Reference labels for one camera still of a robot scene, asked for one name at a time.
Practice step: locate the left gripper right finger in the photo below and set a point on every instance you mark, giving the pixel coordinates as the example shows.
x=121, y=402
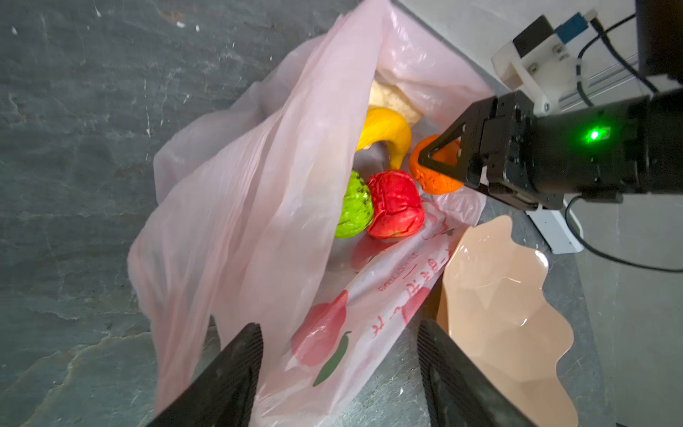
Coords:
x=456, y=391

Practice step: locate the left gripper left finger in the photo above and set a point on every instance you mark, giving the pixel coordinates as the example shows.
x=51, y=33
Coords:
x=224, y=394

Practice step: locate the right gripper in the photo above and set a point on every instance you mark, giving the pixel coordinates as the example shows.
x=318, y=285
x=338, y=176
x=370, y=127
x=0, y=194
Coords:
x=603, y=153

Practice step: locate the orange fake tangerine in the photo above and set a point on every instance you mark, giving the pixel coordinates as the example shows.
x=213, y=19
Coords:
x=433, y=182

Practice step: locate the red fake strawberry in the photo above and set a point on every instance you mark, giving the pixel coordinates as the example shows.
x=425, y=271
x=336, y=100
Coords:
x=397, y=203

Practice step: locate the pink scalloped bowl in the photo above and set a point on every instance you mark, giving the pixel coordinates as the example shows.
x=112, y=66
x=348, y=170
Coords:
x=493, y=307

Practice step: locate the beige fake fruit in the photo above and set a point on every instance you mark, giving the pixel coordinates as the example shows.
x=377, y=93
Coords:
x=390, y=97

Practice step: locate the green fake fruit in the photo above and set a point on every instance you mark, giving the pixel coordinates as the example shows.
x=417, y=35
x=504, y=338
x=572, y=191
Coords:
x=358, y=210

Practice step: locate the pink plastic bag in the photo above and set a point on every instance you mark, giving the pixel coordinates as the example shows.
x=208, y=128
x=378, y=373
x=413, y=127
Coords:
x=248, y=201

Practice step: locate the yellow fake banana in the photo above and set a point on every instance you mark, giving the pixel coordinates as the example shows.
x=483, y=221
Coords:
x=385, y=125

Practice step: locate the white digital timer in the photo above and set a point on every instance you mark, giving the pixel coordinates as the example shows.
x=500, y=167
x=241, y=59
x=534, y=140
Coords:
x=553, y=228

